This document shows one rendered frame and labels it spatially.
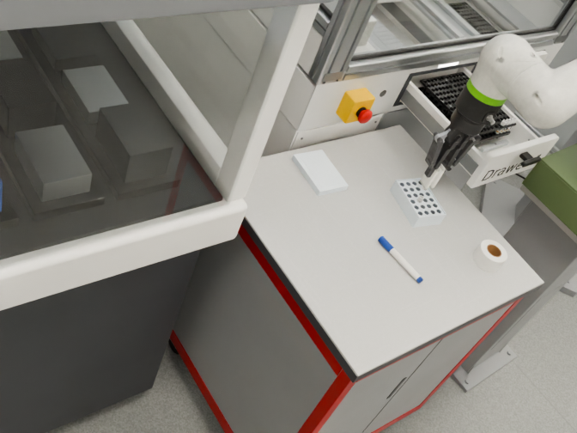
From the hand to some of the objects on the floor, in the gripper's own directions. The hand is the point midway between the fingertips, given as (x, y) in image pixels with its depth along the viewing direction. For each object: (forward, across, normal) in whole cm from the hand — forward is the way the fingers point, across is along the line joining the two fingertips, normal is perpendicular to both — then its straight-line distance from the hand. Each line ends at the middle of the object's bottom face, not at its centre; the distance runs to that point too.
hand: (432, 175), depth 172 cm
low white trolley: (+84, -15, -8) cm, 86 cm away
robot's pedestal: (+84, +57, -7) cm, 102 cm away
